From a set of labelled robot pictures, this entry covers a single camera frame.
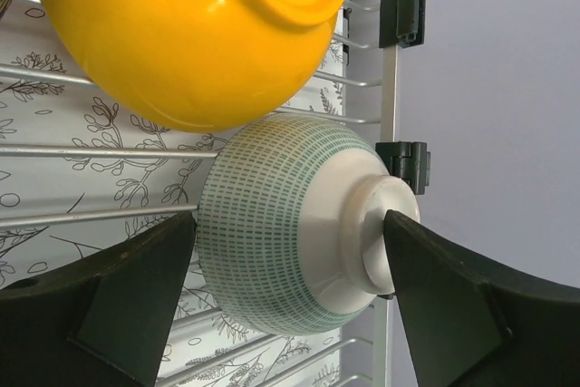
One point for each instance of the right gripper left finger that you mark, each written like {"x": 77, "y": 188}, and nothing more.
{"x": 90, "y": 305}

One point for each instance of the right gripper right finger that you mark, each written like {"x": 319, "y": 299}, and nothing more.
{"x": 472, "y": 321}

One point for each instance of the pale green bowl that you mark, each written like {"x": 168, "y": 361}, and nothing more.
{"x": 290, "y": 225}

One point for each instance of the floral table mat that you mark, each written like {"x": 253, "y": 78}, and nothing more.
{"x": 92, "y": 213}

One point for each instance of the yellow orange bowl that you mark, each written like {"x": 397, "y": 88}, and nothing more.
{"x": 197, "y": 65}

